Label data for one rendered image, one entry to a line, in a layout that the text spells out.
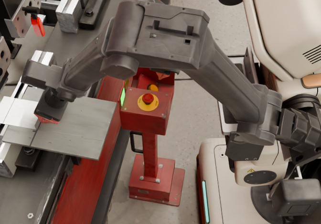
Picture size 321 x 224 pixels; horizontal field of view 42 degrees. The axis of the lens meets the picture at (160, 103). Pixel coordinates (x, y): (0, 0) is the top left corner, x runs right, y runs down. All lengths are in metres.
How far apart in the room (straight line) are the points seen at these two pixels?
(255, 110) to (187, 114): 1.58
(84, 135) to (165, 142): 1.16
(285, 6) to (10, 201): 0.85
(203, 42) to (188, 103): 1.83
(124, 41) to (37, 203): 0.74
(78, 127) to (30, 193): 0.23
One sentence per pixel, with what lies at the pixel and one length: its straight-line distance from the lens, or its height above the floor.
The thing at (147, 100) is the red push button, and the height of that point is 0.81.
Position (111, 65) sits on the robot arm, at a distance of 0.56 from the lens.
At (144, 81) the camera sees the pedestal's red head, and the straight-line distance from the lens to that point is 1.53.
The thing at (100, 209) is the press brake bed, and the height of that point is 0.05.
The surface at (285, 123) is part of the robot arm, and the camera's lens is 0.86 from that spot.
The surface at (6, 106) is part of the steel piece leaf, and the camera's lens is 1.23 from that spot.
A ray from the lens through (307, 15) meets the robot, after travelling 0.87.
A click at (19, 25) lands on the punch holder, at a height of 1.22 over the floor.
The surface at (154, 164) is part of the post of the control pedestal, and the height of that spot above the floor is 0.27.
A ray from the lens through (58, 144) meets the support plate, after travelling 1.12.
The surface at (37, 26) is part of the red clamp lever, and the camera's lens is 1.12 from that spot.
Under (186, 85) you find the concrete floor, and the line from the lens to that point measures 2.45.
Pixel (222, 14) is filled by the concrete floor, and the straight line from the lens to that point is 2.87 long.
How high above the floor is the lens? 1.96
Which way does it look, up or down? 56 degrees down
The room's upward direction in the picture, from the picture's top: straight up
